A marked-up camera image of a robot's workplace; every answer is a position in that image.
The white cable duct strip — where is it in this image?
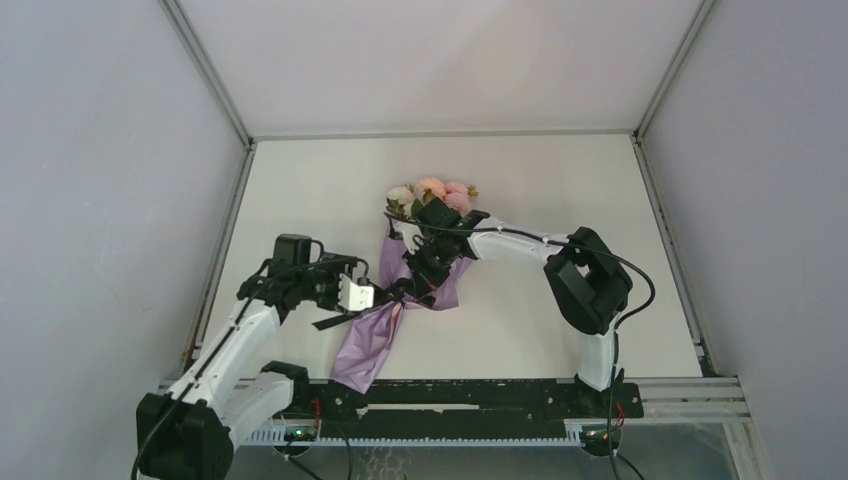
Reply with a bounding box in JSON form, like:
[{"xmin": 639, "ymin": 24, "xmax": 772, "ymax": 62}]
[{"xmin": 242, "ymin": 424, "xmax": 585, "ymax": 447}]

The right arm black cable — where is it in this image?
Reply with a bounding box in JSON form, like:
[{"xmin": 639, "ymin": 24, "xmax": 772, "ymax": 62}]
[{"xmin": 384, "ymin": 210, "xmax": 657, "ymax": 480}]

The pink fake flower stem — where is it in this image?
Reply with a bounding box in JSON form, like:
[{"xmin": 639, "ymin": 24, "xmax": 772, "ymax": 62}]
[{"xmin": 414, "ymin": 178, "xmax": 479, "ymax": 215}]

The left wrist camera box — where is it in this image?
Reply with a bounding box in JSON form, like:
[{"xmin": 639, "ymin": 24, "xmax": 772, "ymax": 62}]
[{"xmin": 338, "ymin": 274, "xmax": 375, "ymax": 312}]

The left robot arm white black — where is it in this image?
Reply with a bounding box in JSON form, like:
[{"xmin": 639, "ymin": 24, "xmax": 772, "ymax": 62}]
[{"xmin": 130, "ymin": 234, "xmax": 360, "ymax": 479}]

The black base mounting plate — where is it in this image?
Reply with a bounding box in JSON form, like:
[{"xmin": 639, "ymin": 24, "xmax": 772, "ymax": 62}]
[{"xmin": 276, "ymin": 378, "xmax": 645, "ymax": 435}]

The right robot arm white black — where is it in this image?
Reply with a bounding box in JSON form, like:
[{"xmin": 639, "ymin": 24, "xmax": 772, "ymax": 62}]
[{"xmin": 390, "ymin": 200, "xmax": 633, "ymax": 416}]

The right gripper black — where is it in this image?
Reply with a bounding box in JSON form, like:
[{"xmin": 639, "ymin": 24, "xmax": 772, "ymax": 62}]
[{"xmin": 402, "ymin": 236, "xmax": 454, "ymax": 299}]

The white fake flower stem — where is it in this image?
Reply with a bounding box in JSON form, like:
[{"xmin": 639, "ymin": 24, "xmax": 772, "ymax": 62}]
[{"xmin": 386, "ymin": 185, "xmax": 417, "ymax": 217}]

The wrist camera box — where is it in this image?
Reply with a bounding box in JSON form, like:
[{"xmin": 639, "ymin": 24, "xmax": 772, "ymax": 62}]
[
  {"xmin": 338, "ymin": 274, "xmax": 375, "ymax": 312},
  {"xmin": 392, "ymin": 220, "xmax": 427, "ymax": 255}
]

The black strap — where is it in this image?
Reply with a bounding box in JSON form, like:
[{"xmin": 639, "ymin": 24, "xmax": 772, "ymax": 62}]
[{"xmin": 311, "ymin": 276, "xmax": 439, "ymax": 333}]

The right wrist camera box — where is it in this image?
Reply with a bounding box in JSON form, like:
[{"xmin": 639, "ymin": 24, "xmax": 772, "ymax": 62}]
[{"xmin": 392, "ymin": 220, "xmax": 427, "ymax": 255}]

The pink wrapping paper sheet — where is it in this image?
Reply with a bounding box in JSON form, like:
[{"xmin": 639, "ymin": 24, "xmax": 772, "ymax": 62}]
[{"xmin": 330, "ymin": 220, "xmax": 472, "ymax": 394}]

